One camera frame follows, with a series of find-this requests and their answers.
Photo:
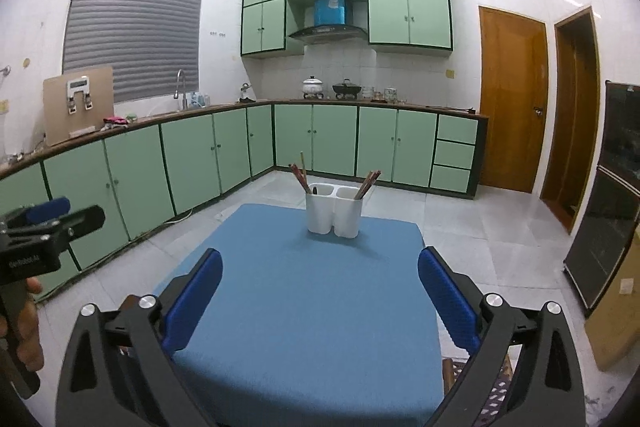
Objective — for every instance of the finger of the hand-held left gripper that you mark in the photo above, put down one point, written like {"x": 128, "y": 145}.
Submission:
{"x": 80, "y": 224}
{"x": 47, "y": 209}

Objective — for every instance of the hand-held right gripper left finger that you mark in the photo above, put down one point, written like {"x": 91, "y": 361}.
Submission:
{"x": 195, "y": 297}

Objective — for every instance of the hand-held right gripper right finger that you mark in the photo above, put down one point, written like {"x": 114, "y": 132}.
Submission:
{"x": 447, "y": 297}

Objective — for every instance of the white utensil holder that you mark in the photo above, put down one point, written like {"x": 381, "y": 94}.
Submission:
{"x": 345, "y": 217}

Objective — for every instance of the red-brown chopstick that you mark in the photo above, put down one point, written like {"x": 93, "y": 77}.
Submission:
{"x": 301, "y": 177}
{"x": 296, "y": 173}

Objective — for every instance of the light wooden chopstick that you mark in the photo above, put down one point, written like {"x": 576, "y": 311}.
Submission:
{"x": 302, "y": 167}

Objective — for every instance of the person's left hand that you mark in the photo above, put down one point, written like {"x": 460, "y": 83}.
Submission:
{"x": 30, "y": 342}

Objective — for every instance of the wooden stool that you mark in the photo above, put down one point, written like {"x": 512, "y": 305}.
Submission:
{"x": 452, "y": 372}

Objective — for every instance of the brown cardboard board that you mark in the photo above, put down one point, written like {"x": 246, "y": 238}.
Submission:
{"x": 55, "y": 117}

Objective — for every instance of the blue tablecloth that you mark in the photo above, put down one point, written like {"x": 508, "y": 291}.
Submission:
{"x": 300, "y": 307}

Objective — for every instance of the pink cloth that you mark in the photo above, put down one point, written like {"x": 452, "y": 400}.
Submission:
{"x": 116, "y": 121}

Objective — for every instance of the white clip device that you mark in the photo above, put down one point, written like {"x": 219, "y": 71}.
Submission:
{"x": 80, "y": 87}

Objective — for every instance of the metal faucet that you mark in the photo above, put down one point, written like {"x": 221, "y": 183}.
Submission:
{"x": 184, "y": 97}

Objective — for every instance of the black glass cabinet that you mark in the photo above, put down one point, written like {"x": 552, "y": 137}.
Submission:
{"x": 605, "y": 242}

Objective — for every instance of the cardboard box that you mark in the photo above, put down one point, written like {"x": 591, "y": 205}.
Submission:
{"x": 615, "y": 332}

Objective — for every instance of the green base cabinets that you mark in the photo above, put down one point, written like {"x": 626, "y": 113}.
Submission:
{"x": 330, "y": 137}

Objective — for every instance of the wooden door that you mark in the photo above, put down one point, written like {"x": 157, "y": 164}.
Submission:
{"x": 510, "y": 107}

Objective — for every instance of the grey window blind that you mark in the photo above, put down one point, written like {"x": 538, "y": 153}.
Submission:
{"x": 135, "y": 27}

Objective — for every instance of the small kettle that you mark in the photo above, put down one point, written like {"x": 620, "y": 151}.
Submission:
{"x": 246, "y": 94}

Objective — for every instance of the patterned cup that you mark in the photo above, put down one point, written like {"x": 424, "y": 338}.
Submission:
{"x": 391, "y": 95}

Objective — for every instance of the glass jar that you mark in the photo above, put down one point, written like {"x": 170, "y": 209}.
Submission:
{"x": 368, "y": 93}

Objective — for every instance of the black wok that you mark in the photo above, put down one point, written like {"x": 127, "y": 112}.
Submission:
{"x": 346, "y": 88}

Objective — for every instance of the white cooking pot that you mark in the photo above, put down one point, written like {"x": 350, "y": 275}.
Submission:
{"x": 312, "y": 87}

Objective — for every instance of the black range hood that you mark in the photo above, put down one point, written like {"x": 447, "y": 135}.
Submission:
{"x": 325, "y": 34}

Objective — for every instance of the blue box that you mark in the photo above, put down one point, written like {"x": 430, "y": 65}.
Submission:
{"x": 330, "y": 12}

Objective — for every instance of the wooden doorway frame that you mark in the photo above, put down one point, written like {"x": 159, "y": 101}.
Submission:
{"x": 585, "y": 132}

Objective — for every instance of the green wall cabinets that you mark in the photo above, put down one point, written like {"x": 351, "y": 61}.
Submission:
{"x": 425, "y": 12}

